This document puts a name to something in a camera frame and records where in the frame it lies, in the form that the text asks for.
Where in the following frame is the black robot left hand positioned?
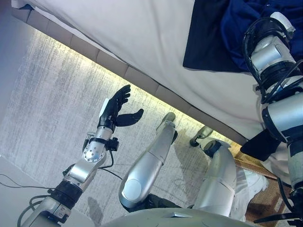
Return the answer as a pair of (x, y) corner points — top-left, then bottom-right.
(98, 84), (144, 130)

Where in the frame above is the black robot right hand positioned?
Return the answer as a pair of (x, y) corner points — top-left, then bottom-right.
(269, 11), (296, 38)

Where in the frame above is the dark blue garment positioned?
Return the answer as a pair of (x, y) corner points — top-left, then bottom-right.
(220, 0), (303, 71)

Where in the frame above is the white shirt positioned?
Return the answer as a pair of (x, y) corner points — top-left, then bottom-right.
(234, 163), (269, 216)

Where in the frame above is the bed with beige cover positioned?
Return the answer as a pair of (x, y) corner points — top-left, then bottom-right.
(11, 0), (293, 185)

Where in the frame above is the woven wicker basket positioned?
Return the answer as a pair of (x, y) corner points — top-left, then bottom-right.
(233, 144), (294, 224)

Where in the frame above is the grey striped rug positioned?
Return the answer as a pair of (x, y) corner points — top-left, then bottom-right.
(0, 30), (261, 227)

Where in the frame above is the silver robot left leg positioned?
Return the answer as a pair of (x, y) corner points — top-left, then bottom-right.
(118, 112), (178, 212)

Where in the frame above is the silver robot leg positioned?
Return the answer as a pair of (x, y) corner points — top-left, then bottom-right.
(118, 112), (178, 212)
(189, 126), (237, 217)

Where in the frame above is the grey robot torso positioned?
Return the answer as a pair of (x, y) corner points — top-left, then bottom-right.
(101, 208), (249, 227)

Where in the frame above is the silver robot right leg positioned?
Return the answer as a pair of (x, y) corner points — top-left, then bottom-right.
(189, 126), (237, 217)

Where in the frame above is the thin black floor cable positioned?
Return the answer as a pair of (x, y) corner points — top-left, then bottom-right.
(0, 174), (55, 190)

